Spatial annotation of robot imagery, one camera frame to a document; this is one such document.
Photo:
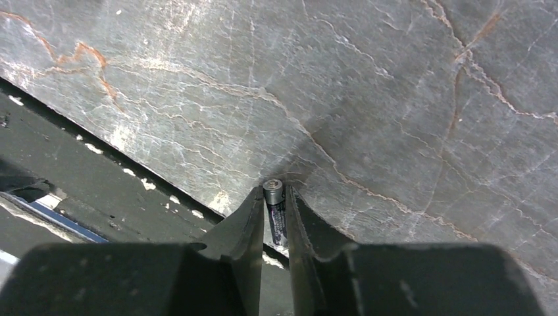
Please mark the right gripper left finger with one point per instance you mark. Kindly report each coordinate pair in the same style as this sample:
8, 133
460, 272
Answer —
217, 274

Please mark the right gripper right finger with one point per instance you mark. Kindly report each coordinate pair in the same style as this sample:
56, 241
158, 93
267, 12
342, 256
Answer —
333, 275

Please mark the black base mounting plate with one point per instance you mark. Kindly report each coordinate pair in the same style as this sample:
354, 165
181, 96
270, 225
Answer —
105, 197

